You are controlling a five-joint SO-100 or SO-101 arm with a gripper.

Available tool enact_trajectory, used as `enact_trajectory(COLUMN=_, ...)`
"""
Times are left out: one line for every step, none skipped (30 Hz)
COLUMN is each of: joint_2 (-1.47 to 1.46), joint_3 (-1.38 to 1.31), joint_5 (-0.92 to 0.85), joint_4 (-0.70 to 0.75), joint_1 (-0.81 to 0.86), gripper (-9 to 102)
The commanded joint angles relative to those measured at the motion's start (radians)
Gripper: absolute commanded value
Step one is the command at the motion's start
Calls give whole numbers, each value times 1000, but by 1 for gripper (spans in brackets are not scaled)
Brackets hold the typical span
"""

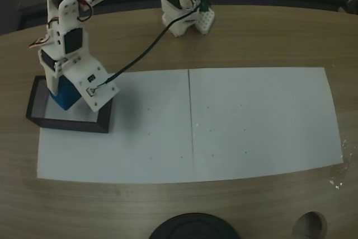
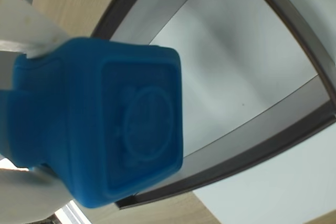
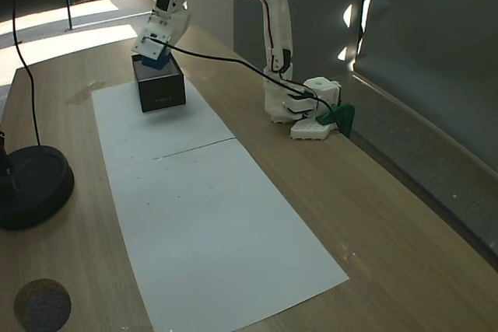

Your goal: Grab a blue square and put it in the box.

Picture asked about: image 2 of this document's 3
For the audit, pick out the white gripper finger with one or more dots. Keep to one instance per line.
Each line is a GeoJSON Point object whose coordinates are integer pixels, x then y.
{"type": "Point", "coordinates": [26, 197]}
{"type": "Point", "coordinates": [29, 28]}

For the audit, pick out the blue cube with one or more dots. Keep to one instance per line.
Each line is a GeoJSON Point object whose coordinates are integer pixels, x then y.
{"type": "Point", "coordinates": [105, 119]}

